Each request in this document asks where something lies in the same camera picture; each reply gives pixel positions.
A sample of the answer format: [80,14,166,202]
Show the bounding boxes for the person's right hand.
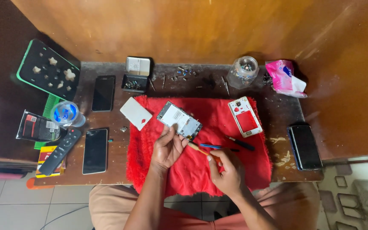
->
[207,148,252,197]

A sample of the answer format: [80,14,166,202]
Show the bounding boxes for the person's left hand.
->
[151,125,190,170]

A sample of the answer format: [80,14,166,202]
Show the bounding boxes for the disassembled phone frame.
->
[157,101,203,141]

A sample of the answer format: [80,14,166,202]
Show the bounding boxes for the orange handled brush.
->
[187,142,222,163]

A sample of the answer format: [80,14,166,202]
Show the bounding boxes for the red fluffy cloth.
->
[126,95,273,197]

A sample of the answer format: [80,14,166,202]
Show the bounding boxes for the black screwdriver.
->
[224,135,256,151]

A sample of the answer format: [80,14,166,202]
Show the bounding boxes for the blue tweezers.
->
[199,143,241,152]

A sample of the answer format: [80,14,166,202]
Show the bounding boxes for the white phone back cover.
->
[120,97,153,131]

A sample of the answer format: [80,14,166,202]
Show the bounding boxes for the white and red phone housing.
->
[228,96,264,138]

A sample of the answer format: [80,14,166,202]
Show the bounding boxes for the black smartphone with white edge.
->
[82,128,109,175]

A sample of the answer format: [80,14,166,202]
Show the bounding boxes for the pile of small screws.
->
[171,66,201,82]

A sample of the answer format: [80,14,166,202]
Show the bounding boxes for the black smartphone with blue edge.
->
[287,124,324,171]

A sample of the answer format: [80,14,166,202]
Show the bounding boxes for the person's pink shorts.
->
[88,181,321,230]

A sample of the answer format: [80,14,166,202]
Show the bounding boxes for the open metal tin box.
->
[121,56,153,93]

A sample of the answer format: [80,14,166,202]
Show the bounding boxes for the clear plastic jar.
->
[226,56,260,90]

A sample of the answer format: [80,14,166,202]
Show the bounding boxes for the clear plastic water cup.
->
[50,101,86,128]

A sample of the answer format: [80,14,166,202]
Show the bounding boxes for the black remote control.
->
[38,128,82,176]

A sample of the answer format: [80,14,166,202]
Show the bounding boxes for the pink tissue pack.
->
[264,59,308,98]

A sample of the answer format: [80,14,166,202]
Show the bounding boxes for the yellow and red box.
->
[35,146,66,179]

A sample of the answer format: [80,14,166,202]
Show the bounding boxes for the green comb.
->
[33,94,62,150]

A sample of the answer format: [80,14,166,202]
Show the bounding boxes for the patterned grey rug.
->
[316,159,368,230]

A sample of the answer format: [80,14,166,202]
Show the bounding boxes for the black packaged item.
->
[16,110,62,142]

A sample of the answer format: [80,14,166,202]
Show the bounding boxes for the black tray with green rim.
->
[16,39,81,101]

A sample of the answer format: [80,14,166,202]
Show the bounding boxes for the black cable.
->
[40,204,91,230]

